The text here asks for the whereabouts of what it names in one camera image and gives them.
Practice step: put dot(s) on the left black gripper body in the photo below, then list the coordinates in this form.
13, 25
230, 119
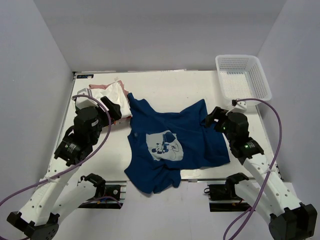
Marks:
110, 108

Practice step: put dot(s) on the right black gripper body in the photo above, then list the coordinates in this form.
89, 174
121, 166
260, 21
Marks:
215, 117

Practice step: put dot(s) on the blue printed t shirt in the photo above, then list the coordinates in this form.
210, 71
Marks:
164, 144

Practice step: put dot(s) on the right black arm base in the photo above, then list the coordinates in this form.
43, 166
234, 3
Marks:
221, 200

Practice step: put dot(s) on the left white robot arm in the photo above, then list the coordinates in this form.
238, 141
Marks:
41, 216

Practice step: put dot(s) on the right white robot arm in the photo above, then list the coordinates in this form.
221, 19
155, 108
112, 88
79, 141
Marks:
285, 214

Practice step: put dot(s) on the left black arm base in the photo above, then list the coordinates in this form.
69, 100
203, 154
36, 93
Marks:
114, 197

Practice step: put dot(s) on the floral folded t shirt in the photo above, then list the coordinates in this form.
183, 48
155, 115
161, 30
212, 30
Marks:
121, 121

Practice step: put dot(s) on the pink folded t shirt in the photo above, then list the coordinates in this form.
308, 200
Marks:
104, 87

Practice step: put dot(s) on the white plastic basket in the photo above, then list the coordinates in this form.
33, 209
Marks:
241, 77

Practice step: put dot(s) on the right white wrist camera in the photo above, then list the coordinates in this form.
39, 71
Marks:
238, 106

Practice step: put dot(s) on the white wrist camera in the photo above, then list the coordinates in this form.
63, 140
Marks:
238, 106
84, 102

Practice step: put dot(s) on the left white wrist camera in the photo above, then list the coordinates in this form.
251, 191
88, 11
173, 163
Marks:
84, 102

